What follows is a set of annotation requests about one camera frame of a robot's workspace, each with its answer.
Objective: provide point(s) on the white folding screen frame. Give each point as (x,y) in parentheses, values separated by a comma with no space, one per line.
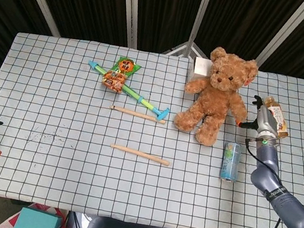
(183,51)

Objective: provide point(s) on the green and blue toy pump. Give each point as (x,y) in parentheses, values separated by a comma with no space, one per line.
(140,99)

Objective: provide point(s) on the brown teddy bear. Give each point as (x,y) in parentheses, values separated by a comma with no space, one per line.
(215,98)

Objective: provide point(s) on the blue checked tablecloth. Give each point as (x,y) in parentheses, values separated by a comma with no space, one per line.
(102,170)

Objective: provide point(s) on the white cardboard box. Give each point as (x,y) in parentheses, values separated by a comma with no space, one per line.
(199,69)

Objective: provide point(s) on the wooden stick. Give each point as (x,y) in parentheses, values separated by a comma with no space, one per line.
(139,154)
(137,114)

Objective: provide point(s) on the light blue drink can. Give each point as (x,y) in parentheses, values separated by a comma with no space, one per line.
(230,161)

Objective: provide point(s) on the teal box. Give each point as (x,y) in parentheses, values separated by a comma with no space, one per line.
(38,221)

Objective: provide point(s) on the green snack packet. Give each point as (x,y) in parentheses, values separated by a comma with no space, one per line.
(119,75)

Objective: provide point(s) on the orange tea bottle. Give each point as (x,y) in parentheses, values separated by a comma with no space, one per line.
(278,116)

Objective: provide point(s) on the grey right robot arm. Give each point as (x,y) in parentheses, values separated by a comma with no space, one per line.
(279,186)

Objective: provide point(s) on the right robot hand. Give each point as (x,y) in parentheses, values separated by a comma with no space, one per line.
(263,120)

